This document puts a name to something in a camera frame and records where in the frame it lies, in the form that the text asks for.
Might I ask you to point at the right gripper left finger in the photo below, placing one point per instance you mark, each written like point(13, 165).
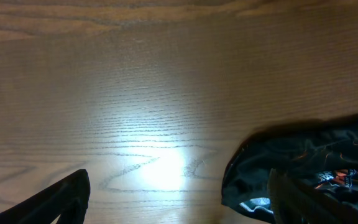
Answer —
point(66, 201)

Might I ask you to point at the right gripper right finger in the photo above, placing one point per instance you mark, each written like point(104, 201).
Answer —
point(293, 202)

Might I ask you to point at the black patterned garment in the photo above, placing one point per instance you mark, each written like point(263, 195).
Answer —
point(322, 154)

